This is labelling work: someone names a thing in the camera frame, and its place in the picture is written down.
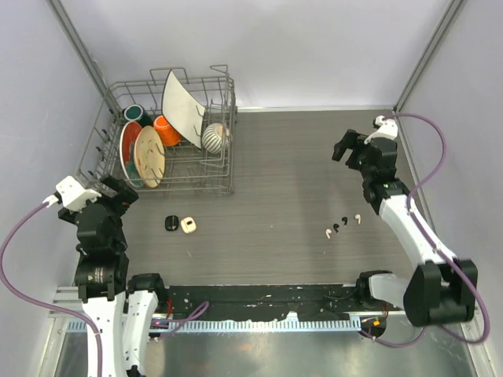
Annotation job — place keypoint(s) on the aluminium frame rail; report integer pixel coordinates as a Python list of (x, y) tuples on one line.
[(68, 298)]

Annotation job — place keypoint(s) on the grey wire dish rack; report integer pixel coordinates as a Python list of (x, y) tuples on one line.
[(187, 167)]

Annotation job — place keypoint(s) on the beige speckled round plate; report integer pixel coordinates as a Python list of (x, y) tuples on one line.
[(149, 157)]

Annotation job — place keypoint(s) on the striped black white cup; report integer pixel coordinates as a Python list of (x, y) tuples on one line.
[(216, 138)]

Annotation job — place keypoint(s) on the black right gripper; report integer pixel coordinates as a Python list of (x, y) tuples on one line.
[(351, 140)]

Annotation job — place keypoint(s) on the dark green mug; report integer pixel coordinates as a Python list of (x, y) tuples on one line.
[(137, 113)]

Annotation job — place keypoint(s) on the beige earbud charging case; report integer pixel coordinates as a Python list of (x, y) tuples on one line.
[(188, 225)]

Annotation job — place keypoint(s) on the white square plate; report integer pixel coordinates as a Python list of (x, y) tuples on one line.
[(182, 110)]

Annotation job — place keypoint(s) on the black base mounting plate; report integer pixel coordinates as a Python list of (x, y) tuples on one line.
[(269, 302)]

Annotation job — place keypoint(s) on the black earbud charging case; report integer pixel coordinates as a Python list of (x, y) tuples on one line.
[(171, 223)]

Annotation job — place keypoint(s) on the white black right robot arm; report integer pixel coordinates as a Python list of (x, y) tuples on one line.
[(438, 292)]

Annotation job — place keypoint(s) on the white slotted cable duct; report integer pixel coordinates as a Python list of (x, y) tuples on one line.
[(289, 324)]

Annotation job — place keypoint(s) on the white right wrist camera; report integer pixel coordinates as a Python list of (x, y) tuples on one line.
[(385, 128)]

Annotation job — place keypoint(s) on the red green round plate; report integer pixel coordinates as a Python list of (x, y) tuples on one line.
[(128, 137)]

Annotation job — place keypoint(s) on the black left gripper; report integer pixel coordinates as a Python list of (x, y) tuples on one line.
[(123, 196)]

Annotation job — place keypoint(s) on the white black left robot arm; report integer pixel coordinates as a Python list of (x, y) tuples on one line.
[(119, 308)]

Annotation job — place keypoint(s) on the orange mug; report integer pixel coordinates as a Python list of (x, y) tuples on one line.
[(168, 134)]

